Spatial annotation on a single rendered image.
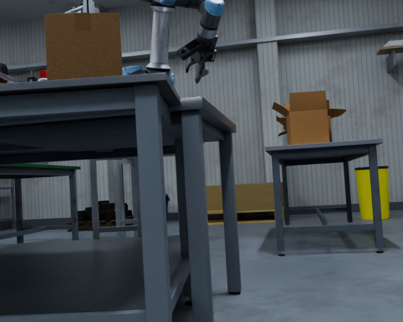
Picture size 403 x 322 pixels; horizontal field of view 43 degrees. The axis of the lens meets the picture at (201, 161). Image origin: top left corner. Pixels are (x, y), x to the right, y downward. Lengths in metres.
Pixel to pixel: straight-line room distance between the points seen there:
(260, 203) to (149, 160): 5.35
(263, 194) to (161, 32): 4.43
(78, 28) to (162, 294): 0.90
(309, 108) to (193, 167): 2.12
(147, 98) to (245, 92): 6.67
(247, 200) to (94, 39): 5.11
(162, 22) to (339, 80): 5.76
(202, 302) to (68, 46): 0.94
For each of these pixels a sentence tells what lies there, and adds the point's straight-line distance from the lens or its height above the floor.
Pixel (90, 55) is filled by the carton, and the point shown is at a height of 0.98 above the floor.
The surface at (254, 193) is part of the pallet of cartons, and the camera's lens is 6.62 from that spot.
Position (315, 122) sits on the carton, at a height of 0.93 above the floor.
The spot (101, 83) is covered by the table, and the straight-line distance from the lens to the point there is 1.33.
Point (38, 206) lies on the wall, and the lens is 8.92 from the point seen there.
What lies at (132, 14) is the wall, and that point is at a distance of 8.68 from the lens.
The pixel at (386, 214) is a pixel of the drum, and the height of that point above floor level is 0.05.
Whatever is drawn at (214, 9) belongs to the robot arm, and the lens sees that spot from 2.01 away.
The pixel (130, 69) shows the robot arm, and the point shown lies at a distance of 2.39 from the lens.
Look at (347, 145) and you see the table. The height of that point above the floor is 0.75.
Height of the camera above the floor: 0.54
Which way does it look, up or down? 3 degrees up
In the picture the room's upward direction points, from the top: 3 degrees counter-clockwise
